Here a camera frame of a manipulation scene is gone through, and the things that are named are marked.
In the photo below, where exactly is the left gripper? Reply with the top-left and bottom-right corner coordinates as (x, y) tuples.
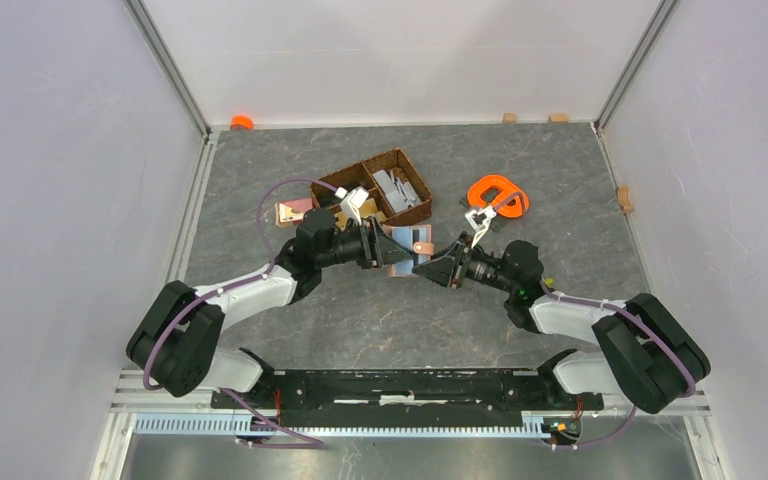
(317, 215), (414, 269)

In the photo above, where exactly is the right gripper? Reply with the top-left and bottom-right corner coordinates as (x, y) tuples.
(412, 231), (517, 294)

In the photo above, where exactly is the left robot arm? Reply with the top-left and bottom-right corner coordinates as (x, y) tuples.
(125, 208), (412, 408)

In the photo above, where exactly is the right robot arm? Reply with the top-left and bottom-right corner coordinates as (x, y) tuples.
(413, 234), (711, 414)

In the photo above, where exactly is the gold cards pile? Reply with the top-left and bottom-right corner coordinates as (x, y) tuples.
(360, 198), (387, 223)

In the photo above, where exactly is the silver cards pile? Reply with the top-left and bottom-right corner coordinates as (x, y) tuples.
(372, 170), (422, 213)

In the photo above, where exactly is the green toy brick plate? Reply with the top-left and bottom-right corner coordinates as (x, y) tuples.
(487, 214), (512, 232)

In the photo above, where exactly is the brown wicker basket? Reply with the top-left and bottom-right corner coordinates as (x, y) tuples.
(320, 148), (433, 226)

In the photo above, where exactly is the curved wooden piece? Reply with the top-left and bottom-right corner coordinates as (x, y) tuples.
(616, 185), (635, 215)

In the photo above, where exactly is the orange cap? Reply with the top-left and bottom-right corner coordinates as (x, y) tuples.
(229, 115), (254, 131)

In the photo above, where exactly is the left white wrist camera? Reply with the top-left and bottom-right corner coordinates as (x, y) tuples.
(335, 187), (369, 224)

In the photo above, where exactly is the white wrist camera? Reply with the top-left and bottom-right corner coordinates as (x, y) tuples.
(464, 205), (497, 248)
(335, 187), (369, 224)

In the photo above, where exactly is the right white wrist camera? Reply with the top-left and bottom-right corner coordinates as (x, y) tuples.
(464, 205), (497, 248)

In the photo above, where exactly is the orange plastic ring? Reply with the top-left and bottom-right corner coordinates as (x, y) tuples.
(466, 174), (531, 220)

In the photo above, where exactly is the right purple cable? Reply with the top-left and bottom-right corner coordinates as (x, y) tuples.
(489, 190), (698, 452)

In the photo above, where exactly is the purple cable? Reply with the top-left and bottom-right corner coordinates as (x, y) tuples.
(142, 177), (352, 450)
(489, 190), (698, 452)

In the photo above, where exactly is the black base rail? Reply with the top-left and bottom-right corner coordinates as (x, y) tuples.
(241, 368), (604, 427)

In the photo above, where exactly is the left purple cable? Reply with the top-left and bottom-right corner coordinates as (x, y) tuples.
(142, 177), (352, 450)

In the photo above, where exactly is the white comb cable duct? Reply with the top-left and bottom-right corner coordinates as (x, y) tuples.
(133, 413), (549, 440)

